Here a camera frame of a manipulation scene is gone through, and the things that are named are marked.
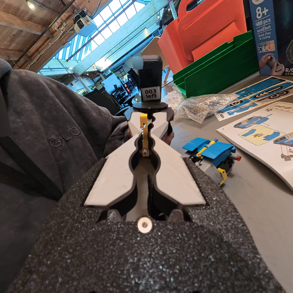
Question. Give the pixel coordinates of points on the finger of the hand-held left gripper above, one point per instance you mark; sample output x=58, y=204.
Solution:
x=161, y=123
x=134, y=123

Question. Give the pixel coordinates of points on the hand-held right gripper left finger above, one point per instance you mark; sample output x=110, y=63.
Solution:
x=109, y=183

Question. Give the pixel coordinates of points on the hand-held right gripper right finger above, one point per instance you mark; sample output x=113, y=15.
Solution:
x=178, y=183

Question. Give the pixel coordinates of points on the yellow toothed rack piece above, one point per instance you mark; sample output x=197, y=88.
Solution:
x=144, y=128

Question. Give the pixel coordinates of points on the blue brick toy car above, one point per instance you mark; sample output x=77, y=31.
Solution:
x=215, y=151

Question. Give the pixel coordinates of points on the person's left forearm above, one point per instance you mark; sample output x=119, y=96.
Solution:
x=114, y=137

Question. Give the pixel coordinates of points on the grey desk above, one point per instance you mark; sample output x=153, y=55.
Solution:
x=251, y=194

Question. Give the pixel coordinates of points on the crumpled clear plastic bag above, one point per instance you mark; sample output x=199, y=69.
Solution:
x=201, y=105
x=171, y=98

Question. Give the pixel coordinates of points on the wooden laptop stand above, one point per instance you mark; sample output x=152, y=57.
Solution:
x=148, y=47

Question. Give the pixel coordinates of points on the bright green plastic bin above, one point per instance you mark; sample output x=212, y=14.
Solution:
x=217, y=68

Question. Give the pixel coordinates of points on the orange plastic bin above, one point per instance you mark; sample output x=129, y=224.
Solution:
x=206, y=29

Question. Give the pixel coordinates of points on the person's dark grey clothing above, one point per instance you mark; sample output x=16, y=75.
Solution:
x=45, y=137

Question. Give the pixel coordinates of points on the white ceiling-mounted unit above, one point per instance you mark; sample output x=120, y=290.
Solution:
x=84, y=25

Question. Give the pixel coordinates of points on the blue sticker sheet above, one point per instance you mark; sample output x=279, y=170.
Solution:
x=251, y=100

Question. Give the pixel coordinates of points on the open instruction booklet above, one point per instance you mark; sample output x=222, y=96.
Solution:
x=263, y=137

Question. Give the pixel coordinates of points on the dark blue toy box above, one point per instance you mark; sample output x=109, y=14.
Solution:
x=274, y=34

